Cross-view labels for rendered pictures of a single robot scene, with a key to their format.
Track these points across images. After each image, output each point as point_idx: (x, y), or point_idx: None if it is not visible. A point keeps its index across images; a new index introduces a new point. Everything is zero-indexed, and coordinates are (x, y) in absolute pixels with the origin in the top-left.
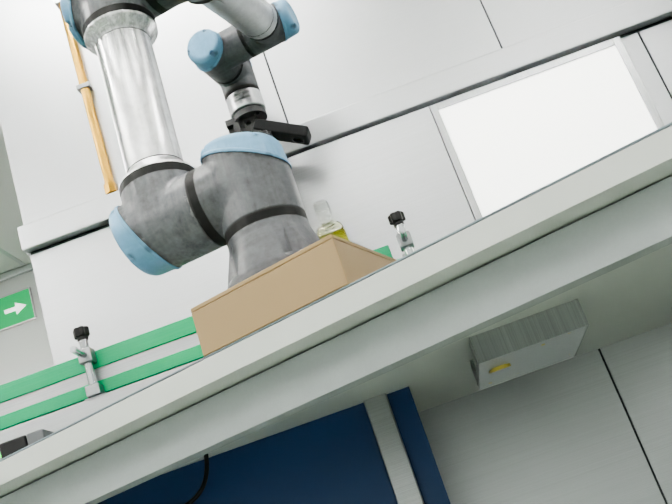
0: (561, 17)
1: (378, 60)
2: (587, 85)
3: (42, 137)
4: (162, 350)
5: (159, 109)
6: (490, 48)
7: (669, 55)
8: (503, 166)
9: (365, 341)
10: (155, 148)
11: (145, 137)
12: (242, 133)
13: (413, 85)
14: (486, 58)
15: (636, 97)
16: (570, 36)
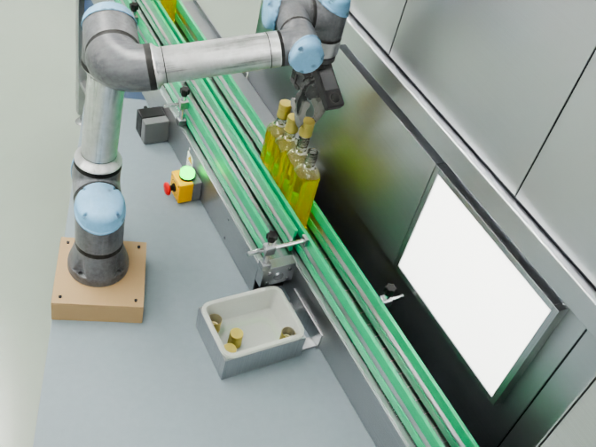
0: (567, 239)
1: (456, 85)
2: (510, 296)
3: None
4: (203, 138)
5: (95, 136)
6: (510, 184)
7: (583, 364)
8: (433, 252)
9: None
10: (85, 154)
11: (83, 145)
12: (80, 212)
13: (444, 137)
14: (490, 189)
15: (521, 345)
16: (541, 261)
